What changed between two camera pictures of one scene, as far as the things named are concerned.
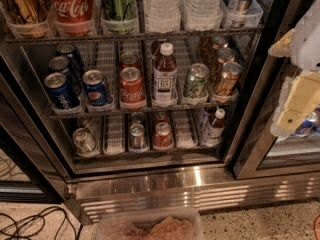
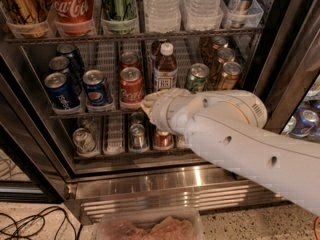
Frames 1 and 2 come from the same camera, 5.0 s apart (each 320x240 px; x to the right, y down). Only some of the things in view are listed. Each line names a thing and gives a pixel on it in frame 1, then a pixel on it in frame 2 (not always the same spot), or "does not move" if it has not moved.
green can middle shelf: (197, 82) does not move
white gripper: (307, 40) to (162, 108)
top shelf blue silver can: (239, 4) does not move
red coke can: (131, 89) does not move
